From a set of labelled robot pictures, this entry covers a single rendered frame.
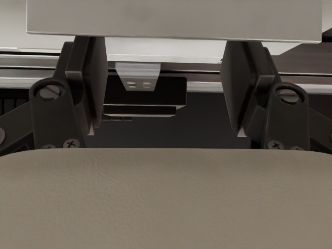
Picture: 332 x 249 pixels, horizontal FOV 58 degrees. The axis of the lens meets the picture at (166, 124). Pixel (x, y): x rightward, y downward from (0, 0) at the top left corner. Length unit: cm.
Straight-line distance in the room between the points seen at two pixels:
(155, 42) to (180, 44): 1
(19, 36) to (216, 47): 11
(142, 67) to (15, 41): 9
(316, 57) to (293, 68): 4
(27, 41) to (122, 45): 6
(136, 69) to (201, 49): 7
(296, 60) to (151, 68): 30
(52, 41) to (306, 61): 39
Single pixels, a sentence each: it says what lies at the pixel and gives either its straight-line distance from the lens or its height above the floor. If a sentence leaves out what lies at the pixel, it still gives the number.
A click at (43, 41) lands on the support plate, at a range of 19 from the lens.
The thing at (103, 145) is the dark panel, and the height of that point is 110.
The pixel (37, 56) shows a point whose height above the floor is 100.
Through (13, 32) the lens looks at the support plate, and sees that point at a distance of 18.
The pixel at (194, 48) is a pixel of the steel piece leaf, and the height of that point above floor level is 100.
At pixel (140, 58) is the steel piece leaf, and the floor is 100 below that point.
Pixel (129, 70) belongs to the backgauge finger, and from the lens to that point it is 24.
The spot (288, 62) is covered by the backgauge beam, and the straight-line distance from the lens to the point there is 49.
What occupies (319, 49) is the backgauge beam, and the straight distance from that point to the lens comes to 52.
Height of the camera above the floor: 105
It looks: level
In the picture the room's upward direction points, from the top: 179 degrees counter-clockwise
